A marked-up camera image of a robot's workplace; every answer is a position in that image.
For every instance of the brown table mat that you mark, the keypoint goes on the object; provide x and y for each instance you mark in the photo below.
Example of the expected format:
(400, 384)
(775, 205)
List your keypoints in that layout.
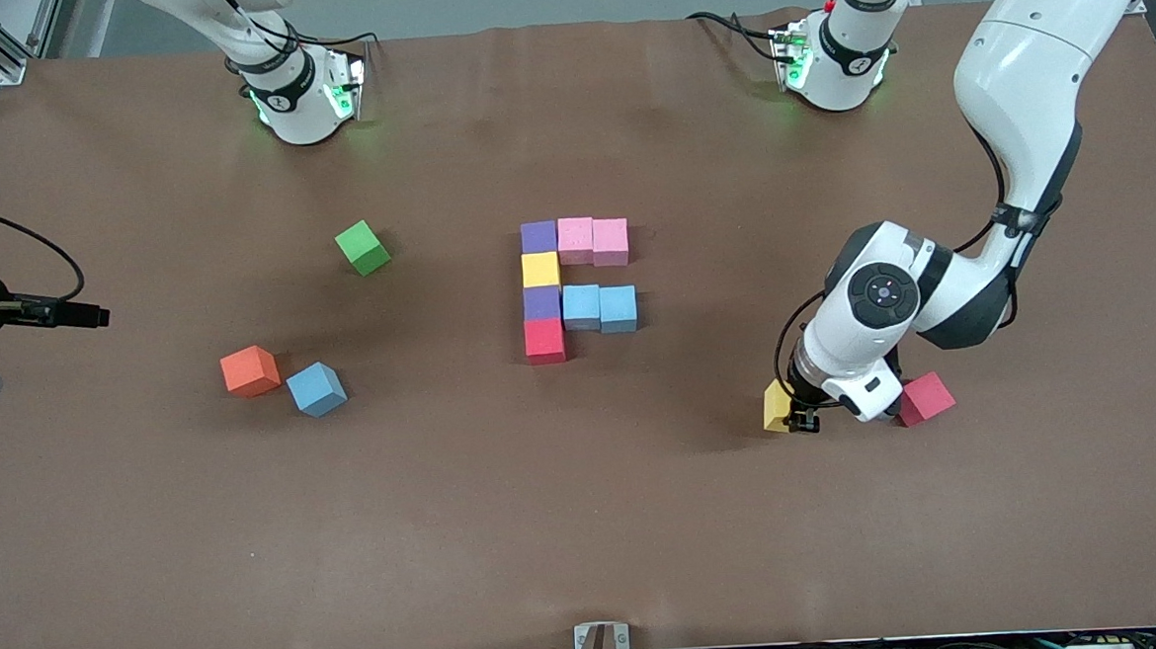
(588, 522)

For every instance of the purple foam cube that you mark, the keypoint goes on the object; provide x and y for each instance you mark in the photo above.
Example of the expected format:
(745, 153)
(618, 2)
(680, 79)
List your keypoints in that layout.
(539, 237)
(541, 304)

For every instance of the green foam cube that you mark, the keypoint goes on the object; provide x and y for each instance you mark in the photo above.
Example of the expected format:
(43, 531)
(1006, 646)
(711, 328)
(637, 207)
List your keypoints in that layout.
(362, 249)

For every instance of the yellow foam cube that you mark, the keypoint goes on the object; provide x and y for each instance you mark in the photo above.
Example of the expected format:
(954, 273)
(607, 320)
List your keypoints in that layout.
(540, 270)
(775, 405)

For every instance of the pink foam cube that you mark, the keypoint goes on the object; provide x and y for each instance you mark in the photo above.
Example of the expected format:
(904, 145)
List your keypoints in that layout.
(576, 241)
(610, 242)

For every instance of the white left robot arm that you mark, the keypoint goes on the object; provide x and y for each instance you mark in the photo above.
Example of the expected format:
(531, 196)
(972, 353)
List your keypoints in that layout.
(1020, 74)

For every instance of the orange foam cube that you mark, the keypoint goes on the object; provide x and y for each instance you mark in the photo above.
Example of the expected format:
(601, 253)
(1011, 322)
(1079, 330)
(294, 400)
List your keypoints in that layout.
(249, 371)

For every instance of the blue foam cube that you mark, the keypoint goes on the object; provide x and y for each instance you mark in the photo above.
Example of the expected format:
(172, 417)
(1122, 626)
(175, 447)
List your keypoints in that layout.
(582, 306)
(316, 390)
(618, 309)

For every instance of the red foam cube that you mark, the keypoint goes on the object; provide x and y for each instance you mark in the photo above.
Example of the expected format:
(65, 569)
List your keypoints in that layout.
(544, 341)
(928, 397)

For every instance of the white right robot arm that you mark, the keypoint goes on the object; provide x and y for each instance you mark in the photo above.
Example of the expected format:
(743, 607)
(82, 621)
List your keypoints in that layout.
(295, 112)

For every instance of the metal connector box green light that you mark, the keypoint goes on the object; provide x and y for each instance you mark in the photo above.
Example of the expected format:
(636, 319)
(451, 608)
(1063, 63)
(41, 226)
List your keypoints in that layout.
(790, 56)
(346, 84)

